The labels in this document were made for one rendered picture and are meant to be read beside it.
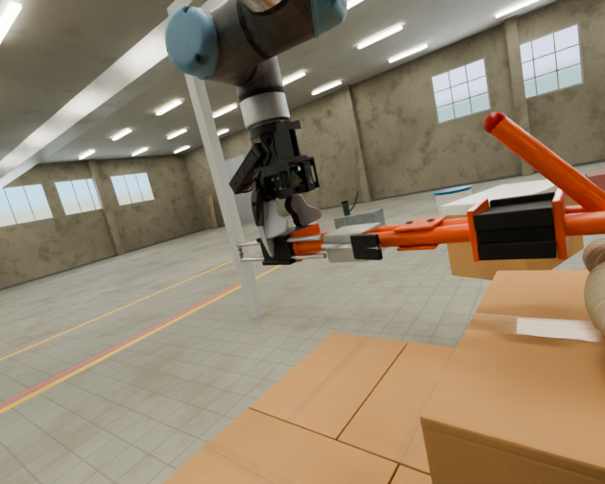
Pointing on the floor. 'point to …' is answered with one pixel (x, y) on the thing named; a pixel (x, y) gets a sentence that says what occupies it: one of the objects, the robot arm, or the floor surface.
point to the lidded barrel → (450, 195)
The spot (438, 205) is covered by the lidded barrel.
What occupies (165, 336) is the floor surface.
